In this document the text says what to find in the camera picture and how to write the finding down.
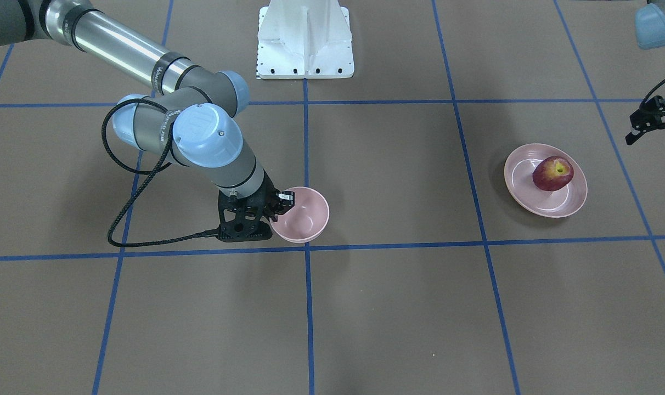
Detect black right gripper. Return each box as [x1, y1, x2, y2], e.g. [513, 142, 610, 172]
[218, 176, 295, 242]

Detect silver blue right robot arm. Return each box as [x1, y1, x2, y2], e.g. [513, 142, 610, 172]
[0, 1, 295, 248]

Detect pink bowl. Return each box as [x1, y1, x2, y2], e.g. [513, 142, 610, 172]
[270, 187, 330, 244]

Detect pink plate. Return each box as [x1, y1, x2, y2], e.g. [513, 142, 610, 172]
[503, 143, 588, 218]

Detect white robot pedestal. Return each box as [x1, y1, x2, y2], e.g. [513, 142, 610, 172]
[256, 1, 355, 80]

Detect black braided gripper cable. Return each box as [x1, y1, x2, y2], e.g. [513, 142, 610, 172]
[102, 98, 221, 249]

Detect red apple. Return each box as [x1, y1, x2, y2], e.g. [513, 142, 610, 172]
[532, 156, 575, 192]

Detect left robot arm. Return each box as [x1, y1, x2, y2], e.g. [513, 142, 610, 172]
[625, 1, 665, 146]

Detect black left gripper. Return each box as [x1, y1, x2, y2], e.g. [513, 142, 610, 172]
[624, 97, 665, 145]

